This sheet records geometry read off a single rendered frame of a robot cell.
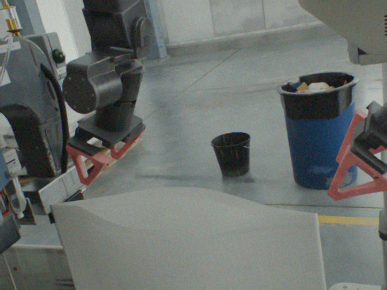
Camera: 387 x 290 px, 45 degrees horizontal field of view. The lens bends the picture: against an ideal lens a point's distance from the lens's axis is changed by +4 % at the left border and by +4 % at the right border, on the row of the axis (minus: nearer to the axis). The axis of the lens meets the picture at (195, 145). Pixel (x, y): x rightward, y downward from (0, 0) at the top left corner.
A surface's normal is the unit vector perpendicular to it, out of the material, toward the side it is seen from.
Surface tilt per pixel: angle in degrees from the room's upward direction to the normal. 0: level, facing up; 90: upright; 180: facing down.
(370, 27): 130
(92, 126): 30
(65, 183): 90
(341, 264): 0
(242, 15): 90
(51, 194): 90
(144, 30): 101
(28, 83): 90
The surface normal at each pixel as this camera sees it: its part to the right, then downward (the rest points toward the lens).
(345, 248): -0.18, -0.93
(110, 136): 0.29, -0.81
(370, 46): -0.16, 0.89
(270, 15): -0.36, 0.38
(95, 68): 0.89, 0.20
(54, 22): 0.92, -0.04
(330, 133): 0.04, 0.38
